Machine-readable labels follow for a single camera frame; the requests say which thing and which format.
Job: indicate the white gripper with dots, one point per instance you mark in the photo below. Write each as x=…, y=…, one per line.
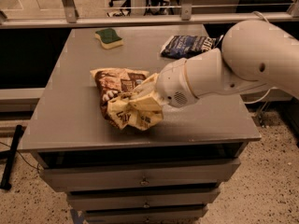
x=173, y=84

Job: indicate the brown chip bag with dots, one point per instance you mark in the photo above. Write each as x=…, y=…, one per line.
x=116, y=86

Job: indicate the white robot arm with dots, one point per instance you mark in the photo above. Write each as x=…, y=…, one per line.
x=254, y=56

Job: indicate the blue chip bag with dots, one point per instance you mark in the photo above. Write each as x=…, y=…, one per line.
x=187, y=46

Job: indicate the green yellow sponge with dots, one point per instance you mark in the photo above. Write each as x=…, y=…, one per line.
x=108, y=38

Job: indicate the grey drawer cabinet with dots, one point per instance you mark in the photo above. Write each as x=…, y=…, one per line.
x=67, y=129

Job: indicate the top grey drawer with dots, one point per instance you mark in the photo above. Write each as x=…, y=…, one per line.
x=141, y=175

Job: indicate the grey drawer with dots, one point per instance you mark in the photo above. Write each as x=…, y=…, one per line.
x=141, y=175
x=143, y=199
x=145, y=216

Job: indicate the grey metal railing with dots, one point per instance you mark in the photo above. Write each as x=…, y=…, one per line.
x=17, y=14

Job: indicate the middle grey drawer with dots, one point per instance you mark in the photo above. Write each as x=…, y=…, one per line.
x=143, y=199

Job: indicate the bottom grey drawer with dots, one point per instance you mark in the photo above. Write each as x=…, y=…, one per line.
x=145, y=216

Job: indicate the black stand leg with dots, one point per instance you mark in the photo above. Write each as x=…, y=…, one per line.
x=9, y=156

